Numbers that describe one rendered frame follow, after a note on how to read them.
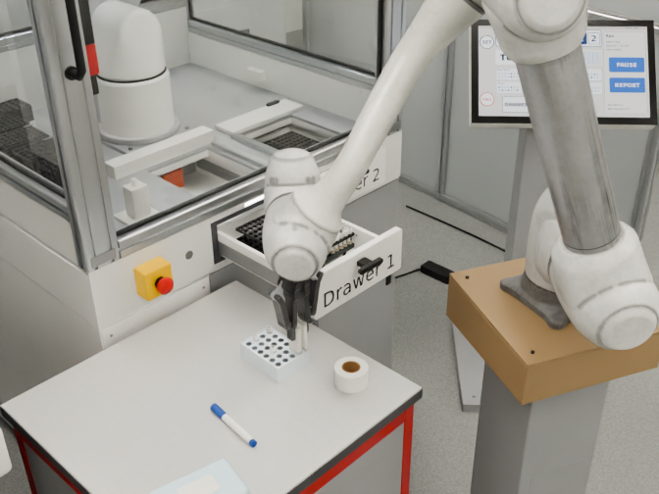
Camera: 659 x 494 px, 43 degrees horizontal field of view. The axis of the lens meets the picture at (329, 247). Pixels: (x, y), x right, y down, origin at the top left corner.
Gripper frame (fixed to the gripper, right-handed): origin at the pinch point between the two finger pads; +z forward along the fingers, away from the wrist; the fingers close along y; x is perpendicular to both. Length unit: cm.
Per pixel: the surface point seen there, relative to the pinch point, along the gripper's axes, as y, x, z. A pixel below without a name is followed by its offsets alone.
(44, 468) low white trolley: 49, -21, 18
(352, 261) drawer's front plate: -19.6, -3.6, -7.9
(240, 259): -8.4, -29.0, -2.1
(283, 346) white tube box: 1.0, -3.6, 4.2
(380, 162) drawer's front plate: -65, -37, -5
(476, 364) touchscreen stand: -102, -24, 80
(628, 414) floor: -121, 24, 84
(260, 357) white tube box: 7.0, -4.0, 4.0
